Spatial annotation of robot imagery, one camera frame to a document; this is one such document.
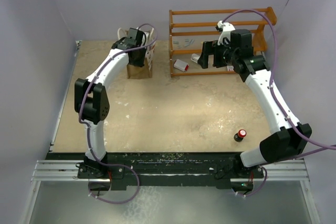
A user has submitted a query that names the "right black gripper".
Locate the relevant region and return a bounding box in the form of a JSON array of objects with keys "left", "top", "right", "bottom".
[{"left": 198, "top": 39, "right": 238, "bottom": 69}]

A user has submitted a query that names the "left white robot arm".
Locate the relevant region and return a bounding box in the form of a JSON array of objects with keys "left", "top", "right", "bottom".
[{"left": 74, "top": 28, "right": 148, "bottom": 178}]

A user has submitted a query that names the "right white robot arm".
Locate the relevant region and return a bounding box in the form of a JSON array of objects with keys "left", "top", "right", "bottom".
[{"left": 198, "top": 25, "right": 312, "bottom": 177}]

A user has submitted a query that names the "white stapler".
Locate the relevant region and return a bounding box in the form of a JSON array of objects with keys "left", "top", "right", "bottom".
[{"left": 191, "top": 54, "right": 200, "bottom": 63}]

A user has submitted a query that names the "orange wooden shelf rack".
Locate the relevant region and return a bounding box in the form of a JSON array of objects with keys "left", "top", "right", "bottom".
[{"left": 169, "top": 7, "right": 277, "bottom": 77}]

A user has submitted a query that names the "white and red box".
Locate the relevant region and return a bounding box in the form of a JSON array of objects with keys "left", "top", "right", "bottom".
[{"left": 173, "top": 59, "right": 189, "bottom": 72}]

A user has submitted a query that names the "dark bottle with red cap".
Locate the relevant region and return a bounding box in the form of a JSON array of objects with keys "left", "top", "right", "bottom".
[{"left": 234, "top": 129, "right": 247, "bottom": 142}]

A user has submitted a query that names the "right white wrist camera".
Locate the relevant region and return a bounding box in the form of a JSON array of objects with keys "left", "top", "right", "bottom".
[{"left": 216, "top": 20, "right": 235, "bottom": 45}]

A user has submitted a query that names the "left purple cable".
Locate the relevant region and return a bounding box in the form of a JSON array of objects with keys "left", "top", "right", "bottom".
[{"left": 78, "top": 23, "right": 159, "bottom": 205}]

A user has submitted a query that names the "purple cable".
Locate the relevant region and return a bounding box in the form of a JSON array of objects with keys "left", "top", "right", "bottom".
[
  {"left": 220, "top": 8, "right": 336, "bottom": 198},
  {"left": 78, "top": 23, "right": 159, "bottom": 205}
]

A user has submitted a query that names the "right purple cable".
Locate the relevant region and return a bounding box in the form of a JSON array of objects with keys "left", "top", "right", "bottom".
[{"left": 220, "top": 8, "right": 336, "bottom": 198}]

